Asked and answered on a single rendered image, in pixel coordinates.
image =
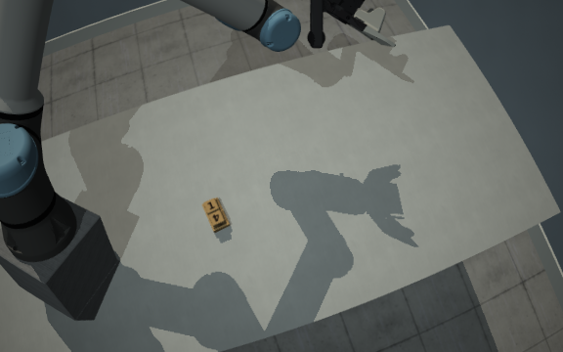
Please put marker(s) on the tan rectangular tray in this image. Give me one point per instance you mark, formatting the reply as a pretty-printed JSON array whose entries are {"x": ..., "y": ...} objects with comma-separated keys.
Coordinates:
[{"x": 227, "y": 222}]

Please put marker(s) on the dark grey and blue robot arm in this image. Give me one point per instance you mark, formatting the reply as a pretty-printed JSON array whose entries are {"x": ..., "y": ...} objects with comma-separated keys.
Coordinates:
[{"x": 32, "y": 215}]

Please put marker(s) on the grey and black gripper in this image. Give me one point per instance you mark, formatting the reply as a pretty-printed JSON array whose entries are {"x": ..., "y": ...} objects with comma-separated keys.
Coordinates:
[{"x": 368, "y": 23}]

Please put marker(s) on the tan wooden cube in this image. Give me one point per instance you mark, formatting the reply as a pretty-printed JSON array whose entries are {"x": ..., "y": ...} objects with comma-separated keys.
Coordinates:
[
  {"x": 211, "y": 206},
  {"x": 217, "y": 219}
]

